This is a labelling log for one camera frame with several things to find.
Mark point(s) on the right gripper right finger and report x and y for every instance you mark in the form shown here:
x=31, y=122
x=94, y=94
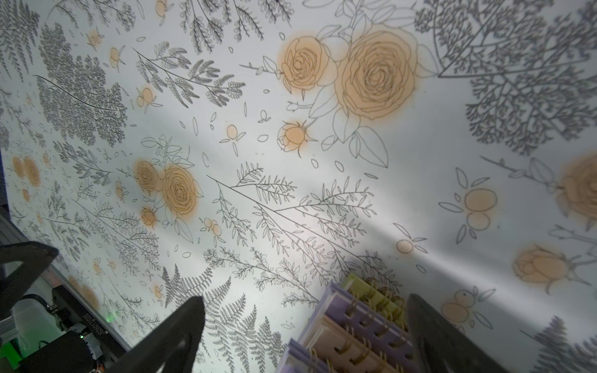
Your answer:
x=439, y=347

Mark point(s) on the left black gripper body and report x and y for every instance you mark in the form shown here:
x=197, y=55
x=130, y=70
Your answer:
x=86, y=345

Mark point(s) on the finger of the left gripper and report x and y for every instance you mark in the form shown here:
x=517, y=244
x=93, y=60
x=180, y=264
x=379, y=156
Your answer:
x=33, y=258

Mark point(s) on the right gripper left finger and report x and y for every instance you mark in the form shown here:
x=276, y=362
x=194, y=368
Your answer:
x=172, y=346

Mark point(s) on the yellow-green 2026 desk calendar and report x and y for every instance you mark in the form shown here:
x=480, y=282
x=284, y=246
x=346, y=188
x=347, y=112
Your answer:
x=373, y=296

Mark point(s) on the purple calendar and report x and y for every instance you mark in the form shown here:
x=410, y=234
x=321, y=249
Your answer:
x=346, y=310
x=296, y=359

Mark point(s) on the peach 2026 desk calendar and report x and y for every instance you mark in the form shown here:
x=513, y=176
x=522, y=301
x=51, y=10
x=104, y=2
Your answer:
x=341, y=351

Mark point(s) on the floral patterned table mat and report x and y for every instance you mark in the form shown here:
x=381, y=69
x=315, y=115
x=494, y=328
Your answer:
x=255, y=152

